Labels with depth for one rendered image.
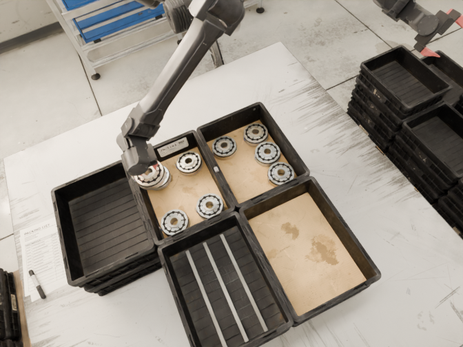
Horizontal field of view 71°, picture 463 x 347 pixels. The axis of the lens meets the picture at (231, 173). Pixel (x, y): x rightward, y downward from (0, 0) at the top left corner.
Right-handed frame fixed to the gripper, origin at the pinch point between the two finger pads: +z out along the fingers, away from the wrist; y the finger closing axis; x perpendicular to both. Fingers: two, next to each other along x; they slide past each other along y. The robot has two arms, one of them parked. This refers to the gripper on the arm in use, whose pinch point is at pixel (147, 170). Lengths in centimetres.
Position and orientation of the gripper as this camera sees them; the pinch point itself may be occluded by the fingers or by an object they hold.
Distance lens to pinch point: 112.9
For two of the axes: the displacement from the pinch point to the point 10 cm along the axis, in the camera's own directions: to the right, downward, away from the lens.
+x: -4.0, -8.1, 4.4
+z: 0.8, 4.5, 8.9
